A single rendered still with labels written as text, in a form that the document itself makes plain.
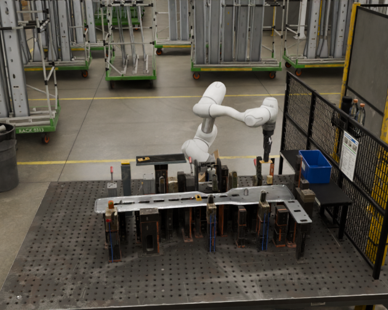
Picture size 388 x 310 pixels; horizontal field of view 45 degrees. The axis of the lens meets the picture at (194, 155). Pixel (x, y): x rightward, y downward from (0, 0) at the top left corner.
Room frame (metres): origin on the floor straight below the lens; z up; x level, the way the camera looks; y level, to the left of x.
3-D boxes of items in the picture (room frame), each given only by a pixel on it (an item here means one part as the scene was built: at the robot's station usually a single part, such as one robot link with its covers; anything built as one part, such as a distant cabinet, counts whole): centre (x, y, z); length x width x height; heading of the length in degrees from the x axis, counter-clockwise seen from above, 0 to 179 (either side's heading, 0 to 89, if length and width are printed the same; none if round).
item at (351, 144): (2.86, -1.05, 1.30); 0.23 x 0.02 x 0.31; 8
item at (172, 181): (2.94, 0.15, 0.89); 0.13 x 0.11 x 0.38; 8
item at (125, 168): (3.07, 0.50, 0.92); 0.08 x 0.08 x 0.44; 8
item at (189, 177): (3.00, 0.03, 0.89); 0.13 x 0.11 x 0.38; 8
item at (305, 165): (3.12, -0.89, 1.09); 0.30 x 0.17 x 0.13; 3
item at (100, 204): (2.80, -0.01, 1.00); 1.38 x 0.22 x 0.02; 98
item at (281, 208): (2.70, -0.59, 0.84); 0.11 x 0.10 x 0.28; 8
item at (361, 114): (2.97, -1.13, 1.53); 0.06 x 0.06 x 0.20
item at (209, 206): (2.65, -0.11, 0.87); 0.12 x 0.09 x 0.35; 8
